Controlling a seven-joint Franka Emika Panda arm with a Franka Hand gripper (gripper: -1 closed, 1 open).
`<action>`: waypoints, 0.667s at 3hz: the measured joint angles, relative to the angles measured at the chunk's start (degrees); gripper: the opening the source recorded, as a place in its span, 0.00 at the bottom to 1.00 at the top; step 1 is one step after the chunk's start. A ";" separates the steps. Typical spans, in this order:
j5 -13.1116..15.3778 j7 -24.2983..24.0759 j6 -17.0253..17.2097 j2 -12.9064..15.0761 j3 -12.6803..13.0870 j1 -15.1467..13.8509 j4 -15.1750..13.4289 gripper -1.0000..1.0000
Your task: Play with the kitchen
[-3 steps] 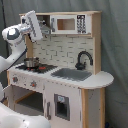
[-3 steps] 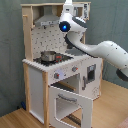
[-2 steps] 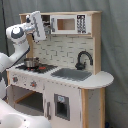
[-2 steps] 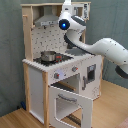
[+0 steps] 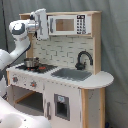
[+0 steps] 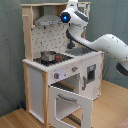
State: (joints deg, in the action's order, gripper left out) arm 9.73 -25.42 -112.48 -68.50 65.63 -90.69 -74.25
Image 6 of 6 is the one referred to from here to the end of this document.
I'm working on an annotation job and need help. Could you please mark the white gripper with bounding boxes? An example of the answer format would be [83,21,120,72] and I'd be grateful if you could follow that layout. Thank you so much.
[67,0,78,10]

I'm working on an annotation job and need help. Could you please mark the white oven door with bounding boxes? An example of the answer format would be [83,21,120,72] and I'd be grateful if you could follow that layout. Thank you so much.
[49,86,93,128]

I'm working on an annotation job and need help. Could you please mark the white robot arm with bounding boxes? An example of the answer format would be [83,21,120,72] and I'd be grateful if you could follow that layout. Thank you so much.
[60,0,128,76]

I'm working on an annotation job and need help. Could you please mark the wooden toy kitchen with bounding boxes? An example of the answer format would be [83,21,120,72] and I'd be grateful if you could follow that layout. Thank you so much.
[22,3,104,128]

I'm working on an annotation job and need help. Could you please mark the toy microwave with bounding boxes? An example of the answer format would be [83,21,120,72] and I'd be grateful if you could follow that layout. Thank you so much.
[65,2,91,22]

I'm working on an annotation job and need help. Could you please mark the grey range hood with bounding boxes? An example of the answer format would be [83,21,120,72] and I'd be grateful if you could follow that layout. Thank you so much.
[34,6,61,27]

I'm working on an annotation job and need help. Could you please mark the black toy faucet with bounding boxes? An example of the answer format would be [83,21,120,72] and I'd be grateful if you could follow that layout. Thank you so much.
[66,32,78,49]

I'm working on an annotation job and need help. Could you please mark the grey toy sink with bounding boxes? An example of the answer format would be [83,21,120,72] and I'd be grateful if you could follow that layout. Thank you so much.
[66,47,91,56]

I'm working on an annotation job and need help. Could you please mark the black stove top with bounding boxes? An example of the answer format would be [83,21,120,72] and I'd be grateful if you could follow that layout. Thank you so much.
[34,53,71,67]

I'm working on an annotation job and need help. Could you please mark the silver toy pot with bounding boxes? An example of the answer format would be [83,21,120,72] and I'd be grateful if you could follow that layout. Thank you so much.
[41,51,56,62]

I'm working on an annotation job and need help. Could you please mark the right red stove knob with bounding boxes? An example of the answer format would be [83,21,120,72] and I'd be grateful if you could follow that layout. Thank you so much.
[71,66,79,73]

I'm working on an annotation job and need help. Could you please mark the red stove knob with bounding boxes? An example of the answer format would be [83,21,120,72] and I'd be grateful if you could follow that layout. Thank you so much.
[71,66,79,73]
[54,73,60,79]

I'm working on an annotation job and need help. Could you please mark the cabinet door with dispenser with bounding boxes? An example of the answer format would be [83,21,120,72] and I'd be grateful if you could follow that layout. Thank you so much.
[80,55,102,99]

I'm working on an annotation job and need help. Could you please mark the left red stove knob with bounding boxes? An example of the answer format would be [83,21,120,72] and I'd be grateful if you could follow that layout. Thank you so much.
[54,73,60,79]

